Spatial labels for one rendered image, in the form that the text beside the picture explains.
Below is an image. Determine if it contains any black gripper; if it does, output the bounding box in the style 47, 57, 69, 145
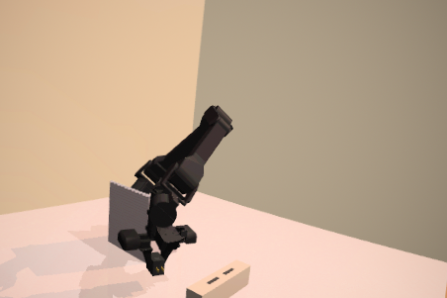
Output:
118, 210, 198, 269

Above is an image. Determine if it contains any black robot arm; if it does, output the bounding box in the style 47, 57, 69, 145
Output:
131, 105, 233, 251

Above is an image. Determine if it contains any dark grey two-prong plug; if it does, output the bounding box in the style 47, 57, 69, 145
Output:
146, 251, 165, 276

